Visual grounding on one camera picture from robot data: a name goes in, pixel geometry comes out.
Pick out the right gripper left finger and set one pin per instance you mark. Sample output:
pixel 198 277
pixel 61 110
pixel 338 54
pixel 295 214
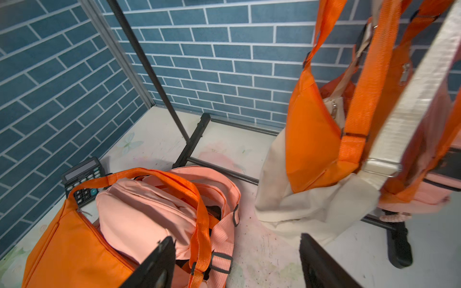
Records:
pixel 157 270

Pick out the beige sling bag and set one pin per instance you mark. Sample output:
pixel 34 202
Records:
pixel 323 213

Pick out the orange sling bag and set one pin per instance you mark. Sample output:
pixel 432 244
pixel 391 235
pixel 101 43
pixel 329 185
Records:
pixel 398 123
pixel 73 253

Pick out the black clothes rack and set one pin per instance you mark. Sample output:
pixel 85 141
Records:
pixel 399 249

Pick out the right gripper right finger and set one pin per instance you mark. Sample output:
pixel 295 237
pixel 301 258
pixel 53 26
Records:
pixel 320 270

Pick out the black calculator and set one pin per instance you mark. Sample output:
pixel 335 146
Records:
pixel 90 169

